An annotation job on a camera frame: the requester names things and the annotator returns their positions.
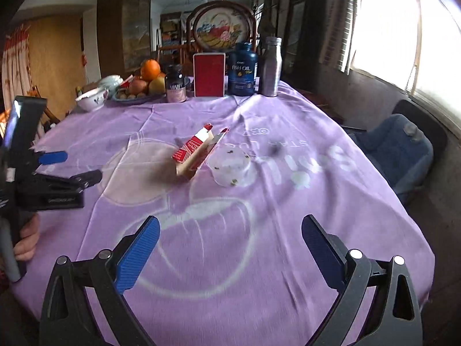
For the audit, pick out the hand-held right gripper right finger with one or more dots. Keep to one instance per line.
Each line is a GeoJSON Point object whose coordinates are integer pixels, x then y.
{"type": "Point", "coordinates": [322, 250]}

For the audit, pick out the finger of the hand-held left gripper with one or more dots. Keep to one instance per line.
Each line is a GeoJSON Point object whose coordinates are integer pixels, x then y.
{"type": "Point", "coordinates": [54, 157]}
{"type": "Point", "coordinates": [57, 193]}

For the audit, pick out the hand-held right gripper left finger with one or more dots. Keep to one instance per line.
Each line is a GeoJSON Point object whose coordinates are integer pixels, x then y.
{"type": "Point", "coordinates": [138, 248]}

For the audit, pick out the red and white carton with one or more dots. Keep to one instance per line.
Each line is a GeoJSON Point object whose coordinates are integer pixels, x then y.
{"type": "Point", "coordinates": [192, 151]}

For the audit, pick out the clear plastic cup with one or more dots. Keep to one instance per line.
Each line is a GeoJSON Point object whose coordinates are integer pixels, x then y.
{"type": "Point", "coordinates": [230, 167]}

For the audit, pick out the person's left hand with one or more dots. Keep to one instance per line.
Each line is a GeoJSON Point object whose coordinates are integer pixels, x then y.
{"type": "Point", "coordinates": [28, 239]}

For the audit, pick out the white floral bowl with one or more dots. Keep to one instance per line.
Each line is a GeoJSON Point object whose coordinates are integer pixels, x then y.
{"type": "Point", "coordinates": [92, 101]}

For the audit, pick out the floral curtain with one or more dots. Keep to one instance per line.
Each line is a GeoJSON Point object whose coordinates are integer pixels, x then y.
{"type": "Point", "coordinates": [18, 65]}

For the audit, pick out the wooden door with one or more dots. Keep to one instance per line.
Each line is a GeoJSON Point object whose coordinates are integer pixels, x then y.
{"type": "Point", "coordinates": [57, 61]}

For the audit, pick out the purple printed blanket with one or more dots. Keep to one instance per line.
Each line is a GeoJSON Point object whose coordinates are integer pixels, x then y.
{"type": "Point", "coordinates": [223, 230]}

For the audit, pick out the pile of brown kiwifruits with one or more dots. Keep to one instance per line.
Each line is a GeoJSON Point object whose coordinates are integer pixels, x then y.
{"type": "Point", "coordinates": [129, 96]}

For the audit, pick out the red snack packet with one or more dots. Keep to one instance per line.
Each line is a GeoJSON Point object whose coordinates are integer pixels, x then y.
{"type": "Point", "coordinates": [129, 81]}

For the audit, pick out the red apple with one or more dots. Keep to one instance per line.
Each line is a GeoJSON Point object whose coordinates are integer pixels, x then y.
{"type": "Point", "coordinates": [138, 86]}

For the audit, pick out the blue fruit plate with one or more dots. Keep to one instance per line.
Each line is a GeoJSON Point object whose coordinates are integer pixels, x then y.
{"type": "Point", "coordinates": [151, 98]}

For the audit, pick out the yellow pear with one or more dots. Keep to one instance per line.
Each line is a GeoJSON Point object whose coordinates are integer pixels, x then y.
{"type": "Point", "coordinates": [157, 84]}

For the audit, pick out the orange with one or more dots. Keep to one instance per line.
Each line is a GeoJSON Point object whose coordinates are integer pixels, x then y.
{"type": "Point", "coordinates": [150, 69]}

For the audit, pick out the dark bottle with pink label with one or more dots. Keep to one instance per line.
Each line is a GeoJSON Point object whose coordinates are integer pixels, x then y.
{"type": "Point", "coordinates": [175, 86]}

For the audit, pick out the wooden glass-door cabinet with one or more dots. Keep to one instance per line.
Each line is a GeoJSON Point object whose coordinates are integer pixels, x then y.
{"type": "Point", "coordinates": [122, 29]}

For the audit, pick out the carved wooden chair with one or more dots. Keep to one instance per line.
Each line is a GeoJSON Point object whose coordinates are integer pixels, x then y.
{"type": "Point", "coordinates": [173, 52]}

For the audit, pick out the red box with white edge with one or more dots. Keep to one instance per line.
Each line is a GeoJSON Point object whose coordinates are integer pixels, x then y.
{"type": "Point", "coordinates": [209, 75]}

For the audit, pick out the silver metal bottle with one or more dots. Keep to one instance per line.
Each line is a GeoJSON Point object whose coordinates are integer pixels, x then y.
{"type": "Point", "coordinates": [270, 68]}

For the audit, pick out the blue supplement bottle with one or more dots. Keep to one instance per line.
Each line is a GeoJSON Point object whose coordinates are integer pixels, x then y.
{"type": "Point", "coordinates": [243, 72]}

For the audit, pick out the round framed flower embroidery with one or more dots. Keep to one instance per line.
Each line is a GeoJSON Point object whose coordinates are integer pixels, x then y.
{"type": "Point", "coordinates": [221, 30]}

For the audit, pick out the dark tall cabinet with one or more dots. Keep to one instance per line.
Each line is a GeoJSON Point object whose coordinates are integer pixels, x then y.
{"type": "Point", "coordinates": [306, 29]}

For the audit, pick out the striped window curtain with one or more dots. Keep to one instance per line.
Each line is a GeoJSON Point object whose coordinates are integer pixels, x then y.
{"type": "Point", "coordinates": [338, 21]}

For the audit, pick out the window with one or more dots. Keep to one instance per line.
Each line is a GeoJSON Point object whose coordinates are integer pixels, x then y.
{"type": "Point", "coordinates": [403, 32]}

